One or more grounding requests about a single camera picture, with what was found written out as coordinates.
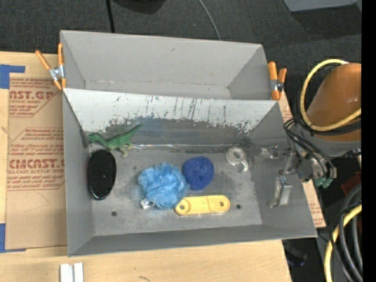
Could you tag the light blue mesh bath pouf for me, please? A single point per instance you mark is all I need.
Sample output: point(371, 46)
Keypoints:
point(163, 184)

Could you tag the grey metal bin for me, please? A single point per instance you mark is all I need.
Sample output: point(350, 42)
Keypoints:
point(176, 63)

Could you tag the green toy dinosaur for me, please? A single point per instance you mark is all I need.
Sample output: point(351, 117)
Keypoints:
point(119, 142)

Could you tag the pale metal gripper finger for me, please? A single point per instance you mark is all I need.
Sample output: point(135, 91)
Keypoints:
point(265, 154)
point(281, 191)

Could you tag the yellow flat block with holes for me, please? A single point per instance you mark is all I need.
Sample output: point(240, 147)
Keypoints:
point(199, 206)

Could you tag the black glossy oval object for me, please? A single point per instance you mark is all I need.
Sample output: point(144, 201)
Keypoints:
point(101, 175)

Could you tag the brown cardboard board red print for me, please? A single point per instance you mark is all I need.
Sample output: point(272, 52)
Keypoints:
point(32, 210)

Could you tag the dark blue round sponge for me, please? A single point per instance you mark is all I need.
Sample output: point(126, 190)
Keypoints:
point(198, 173)

